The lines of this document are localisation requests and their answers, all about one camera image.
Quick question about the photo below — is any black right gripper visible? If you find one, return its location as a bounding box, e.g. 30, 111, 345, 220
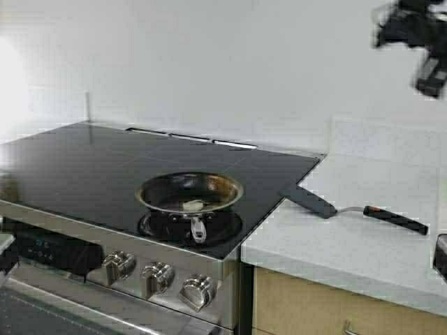
373, 1, 446, 98

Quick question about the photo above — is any black spatula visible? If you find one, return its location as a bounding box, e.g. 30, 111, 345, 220
279, 184, 429, 236

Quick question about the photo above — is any raw shrimp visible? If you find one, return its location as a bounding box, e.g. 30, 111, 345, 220
182, 200, 204, 212

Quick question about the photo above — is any black object at right edge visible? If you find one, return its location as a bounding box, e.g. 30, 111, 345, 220
433, 234, 447, 281

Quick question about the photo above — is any wooden cabinet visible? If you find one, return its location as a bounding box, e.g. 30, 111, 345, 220
252, 267, 446, 334

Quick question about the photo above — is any right steel stove knob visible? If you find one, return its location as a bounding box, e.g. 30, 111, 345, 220
178, 274, 217, 312

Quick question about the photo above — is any steel stove knob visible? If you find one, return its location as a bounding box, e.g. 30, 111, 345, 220
140, 262, 175, 299
101, 251, 136, 286
178, 274, 217, 312

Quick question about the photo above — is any middle steel stove knob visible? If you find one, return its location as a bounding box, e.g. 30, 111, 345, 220
140, 262, 175, 299

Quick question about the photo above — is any stainless steel stove range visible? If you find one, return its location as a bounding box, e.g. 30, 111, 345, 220
1, 123, 322, 334

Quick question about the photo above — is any left steel stove knob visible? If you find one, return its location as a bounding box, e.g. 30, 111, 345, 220
101, 251, 136, 286

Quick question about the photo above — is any steel drawer handle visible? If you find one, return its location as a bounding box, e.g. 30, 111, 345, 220
343, 320, 360, 335

